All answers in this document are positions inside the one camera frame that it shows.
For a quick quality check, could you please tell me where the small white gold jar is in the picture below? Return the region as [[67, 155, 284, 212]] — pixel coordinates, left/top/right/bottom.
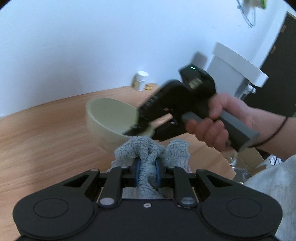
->
[[133, 71, 149, 91]]

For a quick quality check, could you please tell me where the black wrist band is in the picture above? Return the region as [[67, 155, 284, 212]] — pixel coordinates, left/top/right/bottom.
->
[[249, 116, 289, 148]]

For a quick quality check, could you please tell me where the dark door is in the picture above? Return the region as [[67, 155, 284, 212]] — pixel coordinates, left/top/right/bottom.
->
[[243, 13, 295, 116]]

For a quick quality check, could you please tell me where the pale green bowl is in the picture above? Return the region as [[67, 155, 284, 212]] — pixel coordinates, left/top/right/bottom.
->
[[85, 97, 156, 152]]

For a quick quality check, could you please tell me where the blue wall cable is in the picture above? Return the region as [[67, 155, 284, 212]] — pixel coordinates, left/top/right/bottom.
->
[[236, 0, 258, 28]]

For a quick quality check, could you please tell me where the grey fluffy cloth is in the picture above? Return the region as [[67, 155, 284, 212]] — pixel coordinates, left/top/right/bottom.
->
[[110, 137, 191, 199]]

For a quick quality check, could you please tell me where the person right forearm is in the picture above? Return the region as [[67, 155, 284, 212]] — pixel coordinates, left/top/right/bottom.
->
[[253, 111, 295, 160]]

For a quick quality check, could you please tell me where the person right hand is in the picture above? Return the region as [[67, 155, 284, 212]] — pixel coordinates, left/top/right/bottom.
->
[[185, 94, 285, 152]]

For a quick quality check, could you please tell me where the yellow green wall item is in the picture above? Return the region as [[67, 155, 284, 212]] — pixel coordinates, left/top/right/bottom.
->
[[247, 0, 267, 9]]

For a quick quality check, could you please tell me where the white cabinet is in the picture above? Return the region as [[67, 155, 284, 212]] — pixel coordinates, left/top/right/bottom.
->
[[207, 42, 268, 99]]

